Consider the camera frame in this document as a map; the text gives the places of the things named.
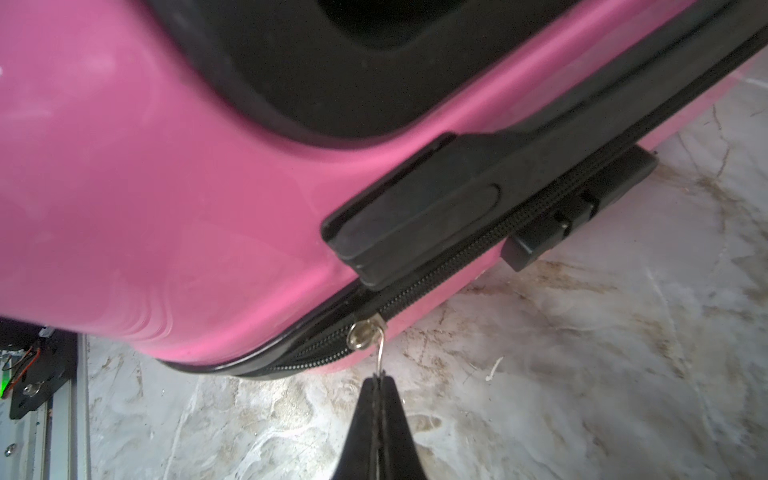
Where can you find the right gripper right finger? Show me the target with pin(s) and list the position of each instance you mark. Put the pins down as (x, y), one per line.
(397, 456)

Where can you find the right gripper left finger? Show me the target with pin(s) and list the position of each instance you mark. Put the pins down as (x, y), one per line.
(359, 455)

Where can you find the pink hard-shell suitcase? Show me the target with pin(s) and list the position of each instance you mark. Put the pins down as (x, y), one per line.
(229, 186)

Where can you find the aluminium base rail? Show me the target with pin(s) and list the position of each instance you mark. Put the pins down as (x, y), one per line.
(44, 403)

